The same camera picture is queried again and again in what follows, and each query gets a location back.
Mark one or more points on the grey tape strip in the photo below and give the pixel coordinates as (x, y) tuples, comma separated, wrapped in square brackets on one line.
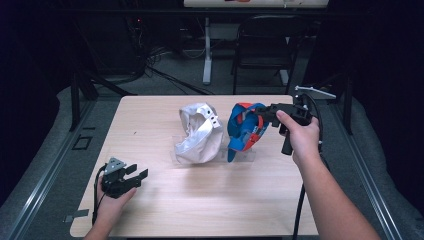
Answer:
[(76, 216)]

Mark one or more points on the aluminium floor rail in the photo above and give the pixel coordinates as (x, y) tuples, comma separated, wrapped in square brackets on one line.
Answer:
[(43, 180), (366, 180)]

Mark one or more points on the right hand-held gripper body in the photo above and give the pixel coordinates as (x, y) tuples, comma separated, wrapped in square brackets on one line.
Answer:
[(301, 111)]

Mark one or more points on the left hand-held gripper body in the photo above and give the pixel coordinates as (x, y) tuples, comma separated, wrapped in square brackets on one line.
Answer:
[(115, 183)]

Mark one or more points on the white desk leg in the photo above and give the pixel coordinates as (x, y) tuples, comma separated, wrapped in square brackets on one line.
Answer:
[(207, 60), (284, 76)]

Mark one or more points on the white baseball cap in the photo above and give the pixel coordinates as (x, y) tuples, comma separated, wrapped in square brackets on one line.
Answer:
[(196, 140)]

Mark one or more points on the clear acrylic peg rack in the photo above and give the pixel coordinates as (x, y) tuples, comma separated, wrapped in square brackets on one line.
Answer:
[(221, 156)]

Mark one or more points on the black metal stand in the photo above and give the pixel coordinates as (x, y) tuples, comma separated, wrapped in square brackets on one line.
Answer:
[(76, 100), (347, 113)]

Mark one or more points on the person's right hand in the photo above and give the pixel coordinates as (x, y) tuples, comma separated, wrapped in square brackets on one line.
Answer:
[(301, 138)]

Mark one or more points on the black tape square outline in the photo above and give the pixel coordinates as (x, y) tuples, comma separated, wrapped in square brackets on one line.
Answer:
[(74, 142)]

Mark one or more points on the blue baseball cap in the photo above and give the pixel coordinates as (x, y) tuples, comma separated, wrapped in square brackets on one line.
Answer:
[(245, 133)]

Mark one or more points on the person's left hand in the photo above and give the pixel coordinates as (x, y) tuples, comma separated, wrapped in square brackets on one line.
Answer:
[(113, 208)]

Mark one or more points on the black folding chair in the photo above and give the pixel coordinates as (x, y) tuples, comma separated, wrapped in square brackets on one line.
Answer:
[(266, 43)]

